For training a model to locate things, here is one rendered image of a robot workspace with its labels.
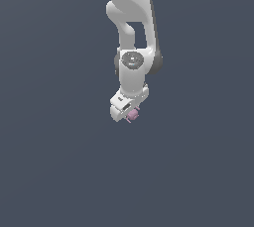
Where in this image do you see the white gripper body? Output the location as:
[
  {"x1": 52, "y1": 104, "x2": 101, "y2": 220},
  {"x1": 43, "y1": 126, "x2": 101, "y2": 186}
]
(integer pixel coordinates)
[{"x1": 109, "y1": 84, "x2": 150, "y2": 123}]

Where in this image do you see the small pink cube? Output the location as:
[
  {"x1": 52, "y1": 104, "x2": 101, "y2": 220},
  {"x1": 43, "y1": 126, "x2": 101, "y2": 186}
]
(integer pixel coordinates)
[{"x1": 127, "y1": 109, "x2": 140, "y2": 121}]

